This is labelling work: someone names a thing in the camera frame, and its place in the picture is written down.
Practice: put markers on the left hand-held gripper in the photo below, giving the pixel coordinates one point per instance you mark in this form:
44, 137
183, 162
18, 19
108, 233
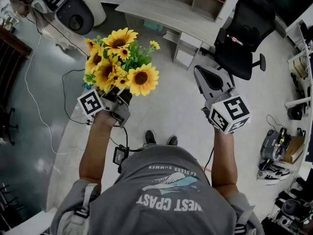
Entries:
90, 103

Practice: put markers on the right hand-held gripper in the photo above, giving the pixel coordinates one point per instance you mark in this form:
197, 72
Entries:
231, 114

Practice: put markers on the yellow sunflower bouquet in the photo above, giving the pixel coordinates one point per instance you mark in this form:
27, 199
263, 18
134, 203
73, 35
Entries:
141, 78

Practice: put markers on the person's right forearm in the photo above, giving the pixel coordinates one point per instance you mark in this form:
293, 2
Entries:
223, 160

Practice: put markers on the person's left forearm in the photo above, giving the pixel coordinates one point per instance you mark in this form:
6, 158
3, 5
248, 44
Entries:
95, 146

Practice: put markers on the white long office desk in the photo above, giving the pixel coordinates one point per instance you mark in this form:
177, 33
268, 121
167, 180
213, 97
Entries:
297, 101

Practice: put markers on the grey wooden desk with shelves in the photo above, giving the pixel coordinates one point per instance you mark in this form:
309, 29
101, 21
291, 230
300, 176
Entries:
156, 8

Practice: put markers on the black computer monitor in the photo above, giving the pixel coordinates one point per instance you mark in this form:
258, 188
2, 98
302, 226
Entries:
293, 1

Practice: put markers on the plastic bottle with red label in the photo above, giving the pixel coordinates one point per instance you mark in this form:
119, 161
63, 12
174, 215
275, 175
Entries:
234, 40

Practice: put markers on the person's left black shoe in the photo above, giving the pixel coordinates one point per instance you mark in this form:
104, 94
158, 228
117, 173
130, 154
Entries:
150, 137

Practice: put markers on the person's black shoe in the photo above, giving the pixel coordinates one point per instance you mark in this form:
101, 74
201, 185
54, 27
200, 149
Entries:
172, 141
150, 137

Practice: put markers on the black mesh office chair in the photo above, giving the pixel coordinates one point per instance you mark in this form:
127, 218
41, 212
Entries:
247, 21

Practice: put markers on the person's right black shoe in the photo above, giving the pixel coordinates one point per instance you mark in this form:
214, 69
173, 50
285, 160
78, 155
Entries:
172, 141

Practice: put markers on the teal plastic box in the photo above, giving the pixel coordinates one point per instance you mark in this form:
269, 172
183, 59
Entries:
152, 25

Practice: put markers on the grey and black tool bag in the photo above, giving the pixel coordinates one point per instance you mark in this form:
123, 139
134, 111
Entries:
271, 143

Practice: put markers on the black swivel chair base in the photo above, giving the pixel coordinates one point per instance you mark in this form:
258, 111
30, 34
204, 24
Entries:
8, 126

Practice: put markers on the dark wooden cabinet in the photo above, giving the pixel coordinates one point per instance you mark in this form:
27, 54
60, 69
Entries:
9, 62

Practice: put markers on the white round bin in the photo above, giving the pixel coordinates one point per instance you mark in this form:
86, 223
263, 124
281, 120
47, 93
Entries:
95, 4

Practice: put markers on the brown cardboard box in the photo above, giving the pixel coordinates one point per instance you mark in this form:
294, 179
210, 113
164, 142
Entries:
294, 148

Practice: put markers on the white and black sneaker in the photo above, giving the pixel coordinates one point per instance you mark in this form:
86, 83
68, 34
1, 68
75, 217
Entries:
281, 168
269, 176

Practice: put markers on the person's grey printed t-shirt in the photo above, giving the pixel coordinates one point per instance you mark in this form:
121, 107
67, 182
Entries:
166, 204

